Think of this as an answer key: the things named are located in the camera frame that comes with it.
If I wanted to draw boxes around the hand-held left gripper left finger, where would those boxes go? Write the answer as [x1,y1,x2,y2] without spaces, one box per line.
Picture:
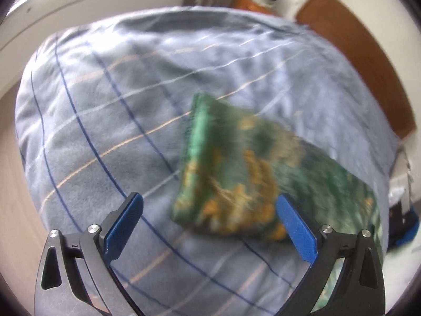
[34,192,145,316]

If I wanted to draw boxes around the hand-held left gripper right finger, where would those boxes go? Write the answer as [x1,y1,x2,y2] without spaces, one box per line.
[276,195,386,316]

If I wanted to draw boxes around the green patterned garment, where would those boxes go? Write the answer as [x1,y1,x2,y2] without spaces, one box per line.
[170,93,387,307]

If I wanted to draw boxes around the black jacket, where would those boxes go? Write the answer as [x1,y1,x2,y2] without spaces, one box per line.
[388,201,408,246]

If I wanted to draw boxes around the blue jacket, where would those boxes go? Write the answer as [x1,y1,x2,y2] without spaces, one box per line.
[395,212,420,247]

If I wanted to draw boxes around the bed with blue checked sheet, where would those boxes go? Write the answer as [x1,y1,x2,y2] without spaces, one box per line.
[15,5,400,316]

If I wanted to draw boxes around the wooden headboard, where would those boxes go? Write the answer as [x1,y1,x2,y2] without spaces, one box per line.
[295,0,415,139]

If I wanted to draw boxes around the white window cabinet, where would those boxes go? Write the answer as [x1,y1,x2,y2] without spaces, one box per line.
[0,0,194,106]

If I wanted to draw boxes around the orange wooden nightstand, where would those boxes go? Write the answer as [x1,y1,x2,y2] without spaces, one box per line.
[234,0,277,15]

